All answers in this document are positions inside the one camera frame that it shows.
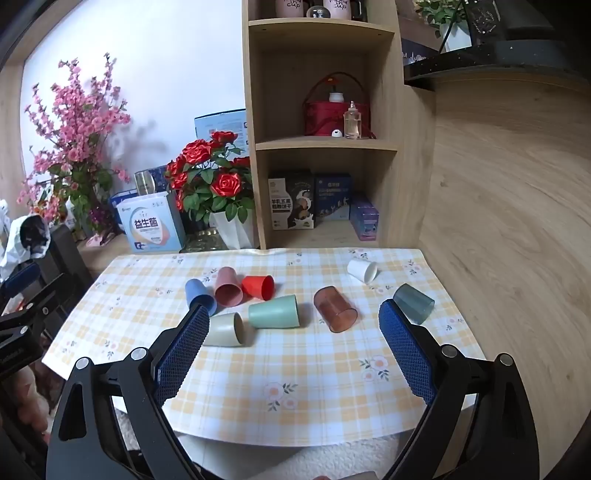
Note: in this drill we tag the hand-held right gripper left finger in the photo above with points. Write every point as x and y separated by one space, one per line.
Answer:
182 351

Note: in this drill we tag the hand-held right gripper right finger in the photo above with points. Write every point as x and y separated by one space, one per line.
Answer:
406 348

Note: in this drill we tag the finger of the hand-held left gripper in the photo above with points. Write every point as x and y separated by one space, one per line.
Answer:
21 278
39 300

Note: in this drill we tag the beige plastic cup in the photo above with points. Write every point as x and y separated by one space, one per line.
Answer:
223 329

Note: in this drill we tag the dark teal transparent cup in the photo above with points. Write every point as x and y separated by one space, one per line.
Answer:
414 302

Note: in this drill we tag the blue plastic cup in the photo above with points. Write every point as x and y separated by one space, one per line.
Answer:
199 295

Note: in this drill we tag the pink plastic cup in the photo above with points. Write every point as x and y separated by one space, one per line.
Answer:
228 287

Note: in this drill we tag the brown transparent cup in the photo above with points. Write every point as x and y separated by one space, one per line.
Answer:
334 308

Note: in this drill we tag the white plastic cup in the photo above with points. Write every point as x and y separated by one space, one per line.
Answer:
363 270

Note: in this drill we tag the green plastic cup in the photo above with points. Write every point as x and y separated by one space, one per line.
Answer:
274 312

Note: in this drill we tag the red plastic cup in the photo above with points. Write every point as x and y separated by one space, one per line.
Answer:
258 286

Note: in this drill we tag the black chair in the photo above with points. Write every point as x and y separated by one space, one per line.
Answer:
69 263

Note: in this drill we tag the yellow checkered floral tablecloth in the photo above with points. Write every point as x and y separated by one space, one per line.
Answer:
300 374

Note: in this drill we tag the clear glass tray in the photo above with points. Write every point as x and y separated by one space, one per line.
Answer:
201 241

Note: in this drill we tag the white faceted vase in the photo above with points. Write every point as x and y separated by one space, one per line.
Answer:
235 233

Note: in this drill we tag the blue and white box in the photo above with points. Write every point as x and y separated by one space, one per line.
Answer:
150 224

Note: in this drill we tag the purple box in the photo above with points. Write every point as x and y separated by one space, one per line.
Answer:
364 219

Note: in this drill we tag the metal tumbler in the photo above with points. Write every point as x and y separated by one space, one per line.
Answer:
145 183

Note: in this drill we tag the pink blossom bouquet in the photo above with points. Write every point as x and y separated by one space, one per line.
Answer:
76 129

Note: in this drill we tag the dark blue box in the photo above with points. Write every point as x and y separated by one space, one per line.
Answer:
333 196

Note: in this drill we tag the red rose bouquet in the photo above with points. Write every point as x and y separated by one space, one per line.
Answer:
207 180

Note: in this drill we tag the black and white box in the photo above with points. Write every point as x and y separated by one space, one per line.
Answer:
288 203

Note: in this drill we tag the small white round gadget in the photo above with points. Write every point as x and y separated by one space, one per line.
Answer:
336 134

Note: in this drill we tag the light blue carton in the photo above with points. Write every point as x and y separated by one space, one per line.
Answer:
221 127

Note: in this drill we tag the clear perfume bottle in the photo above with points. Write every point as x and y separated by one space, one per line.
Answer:
352 122

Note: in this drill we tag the small white flower vase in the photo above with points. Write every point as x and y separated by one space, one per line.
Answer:
335 97

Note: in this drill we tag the black speckled ledge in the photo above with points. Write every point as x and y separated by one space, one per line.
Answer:
485 57

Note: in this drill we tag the green plant in white pot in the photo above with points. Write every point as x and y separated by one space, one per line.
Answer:
455 34

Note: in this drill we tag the wooden shelf unit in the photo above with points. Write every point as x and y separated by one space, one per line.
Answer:
323 28

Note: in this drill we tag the pink mug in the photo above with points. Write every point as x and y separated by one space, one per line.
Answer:
337 8
292 7

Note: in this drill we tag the small snow globe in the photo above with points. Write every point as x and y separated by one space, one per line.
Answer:
316 13

